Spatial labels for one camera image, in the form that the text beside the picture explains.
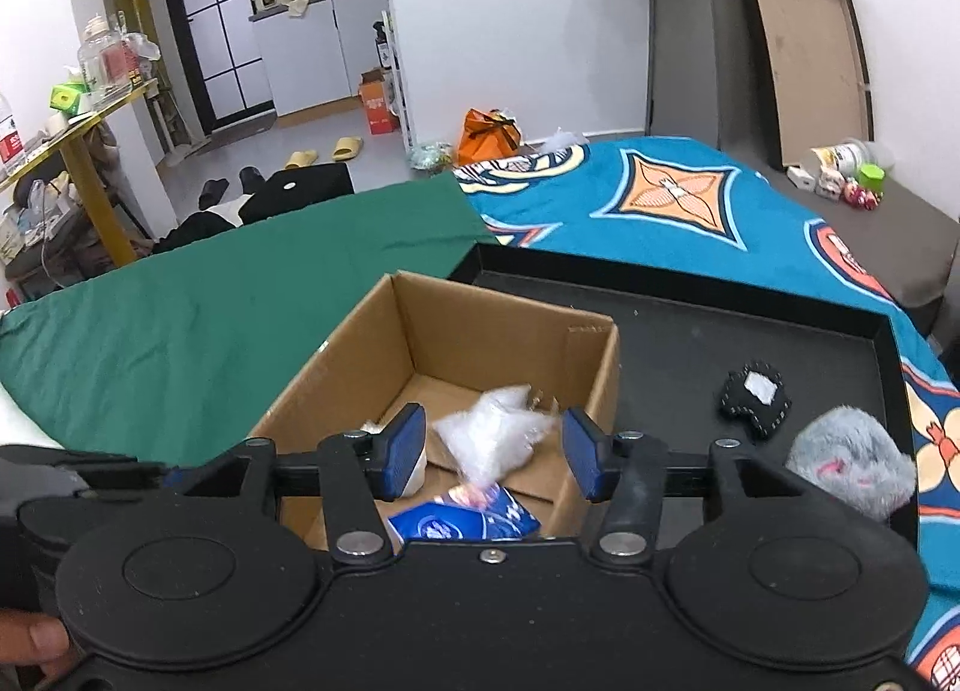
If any clear bag of white stuffing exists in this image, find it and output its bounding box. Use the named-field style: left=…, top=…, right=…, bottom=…
left=433, top=385, right=560, bottom=491

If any grey pink plush toy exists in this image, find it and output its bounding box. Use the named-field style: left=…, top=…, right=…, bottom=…
left=786, top=405, right=916, bottom=522

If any left hand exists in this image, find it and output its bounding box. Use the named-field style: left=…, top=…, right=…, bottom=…
left=0, top=610, right=78, bottom=678

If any blue tissue pack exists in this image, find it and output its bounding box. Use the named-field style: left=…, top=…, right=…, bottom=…
left=387, top=484, right=540, bottom=543

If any black tray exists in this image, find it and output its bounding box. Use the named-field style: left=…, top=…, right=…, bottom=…
left=446, top=240, right=921, bottom=550

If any black felt patch toy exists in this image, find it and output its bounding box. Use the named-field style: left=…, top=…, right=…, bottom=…
left=719, top=361, right=793, bottom=442

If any green cloth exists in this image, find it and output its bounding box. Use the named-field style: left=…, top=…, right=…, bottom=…
left=2, top=175, right=491, bottom=465

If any blue patterned blanket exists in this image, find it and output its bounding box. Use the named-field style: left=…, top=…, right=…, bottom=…
left=454, top=138, right=958, bottom=689

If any black bag on floor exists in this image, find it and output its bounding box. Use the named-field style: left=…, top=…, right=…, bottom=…
left=238, top=163, right=355, bottom=225

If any left yellow slipper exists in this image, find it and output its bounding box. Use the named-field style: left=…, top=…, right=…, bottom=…
left=285, top=149, right=319, bottom=169

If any yellow slipper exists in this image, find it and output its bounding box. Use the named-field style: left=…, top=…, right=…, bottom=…
left=331, top=136, right=363, bottom=163
left=285, top=149, right=319, bottom=169

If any right yellow slipper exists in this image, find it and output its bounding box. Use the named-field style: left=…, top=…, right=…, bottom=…
left=331, top=136, right=363, bottom=163

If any orange bag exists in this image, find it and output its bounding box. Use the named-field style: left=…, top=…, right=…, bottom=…
left=455, top=109, right=523, bottom=166

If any orange cardboard box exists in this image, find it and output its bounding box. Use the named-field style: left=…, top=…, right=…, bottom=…
left=358, top=68, right=398, bottom=136

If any green cup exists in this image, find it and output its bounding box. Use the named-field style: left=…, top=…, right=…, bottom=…
left=856, top=163, right=887, bottom=195

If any white kitchen cabinet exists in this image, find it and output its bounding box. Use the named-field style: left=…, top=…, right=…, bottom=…
left=251, top=0, right=387, bottom=117

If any yellow side table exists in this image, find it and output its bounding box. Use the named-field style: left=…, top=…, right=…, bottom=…
left=2, top=80, right=158, bottom=267

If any leaning framed board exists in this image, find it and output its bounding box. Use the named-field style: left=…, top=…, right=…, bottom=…
left=742, top=0, right=874, bottom=169

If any clear plastic water jug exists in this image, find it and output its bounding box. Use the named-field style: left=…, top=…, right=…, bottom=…
left=78, top=14, right=127, bottom=97

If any black framed glass door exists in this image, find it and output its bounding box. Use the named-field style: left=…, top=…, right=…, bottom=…
left=166, top=0, right=272, bottom=133

